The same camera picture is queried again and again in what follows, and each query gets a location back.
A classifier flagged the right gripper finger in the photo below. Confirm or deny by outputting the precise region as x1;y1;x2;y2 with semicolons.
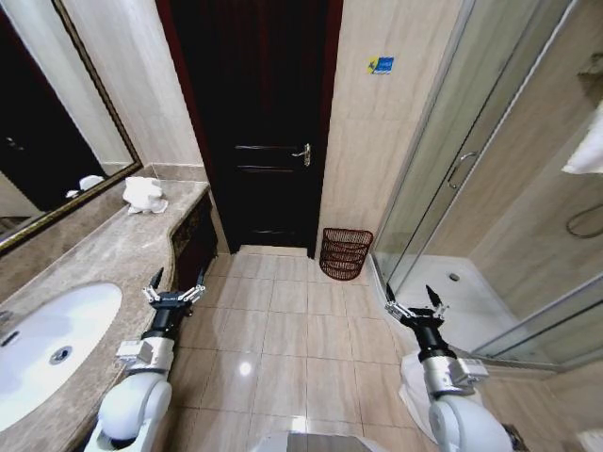
384;282;412;323
425;283;450;319

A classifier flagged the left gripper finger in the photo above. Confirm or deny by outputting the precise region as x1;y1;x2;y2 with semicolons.
177;267;207;305
141;266;166;306

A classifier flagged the crumpled white towel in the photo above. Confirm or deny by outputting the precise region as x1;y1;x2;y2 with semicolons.
122;175;170;217

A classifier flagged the white hanging towel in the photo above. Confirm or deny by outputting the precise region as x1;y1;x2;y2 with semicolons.
561;104;603;177

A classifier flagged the white shower tray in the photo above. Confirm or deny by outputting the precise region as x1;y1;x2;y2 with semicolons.
371;253;525;353

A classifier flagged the dark carved vanity cabinet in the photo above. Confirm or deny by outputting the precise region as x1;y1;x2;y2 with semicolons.
170;194;220;292

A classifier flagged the white oval sink basin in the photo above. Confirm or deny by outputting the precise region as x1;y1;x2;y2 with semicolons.
0;281;124;432

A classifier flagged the white robot front shell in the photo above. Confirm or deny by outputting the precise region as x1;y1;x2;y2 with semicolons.
255;431;374;452

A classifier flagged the dark wooden door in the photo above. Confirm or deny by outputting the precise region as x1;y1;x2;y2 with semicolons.
157;0;344;260

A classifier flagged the dark red wire hamper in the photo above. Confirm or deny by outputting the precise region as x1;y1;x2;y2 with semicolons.
318;226;375;283

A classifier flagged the chrome shower door handle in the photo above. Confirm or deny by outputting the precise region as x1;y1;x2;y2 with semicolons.
447;151;479;190

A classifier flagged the glass shower enclosure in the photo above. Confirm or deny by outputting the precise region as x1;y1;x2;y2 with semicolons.
370;0;603;369

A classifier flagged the chrome shower hose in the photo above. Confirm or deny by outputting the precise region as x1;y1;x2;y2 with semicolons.
565;201;603;238

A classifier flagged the brass door handle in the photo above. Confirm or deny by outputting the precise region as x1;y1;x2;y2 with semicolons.
290;142;313;168

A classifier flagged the gold framed wall mirror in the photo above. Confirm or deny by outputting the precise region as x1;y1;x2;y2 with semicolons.
0;0;144;258

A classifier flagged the blue yellow wall sticker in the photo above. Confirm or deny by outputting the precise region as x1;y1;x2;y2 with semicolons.
366;56;397;77

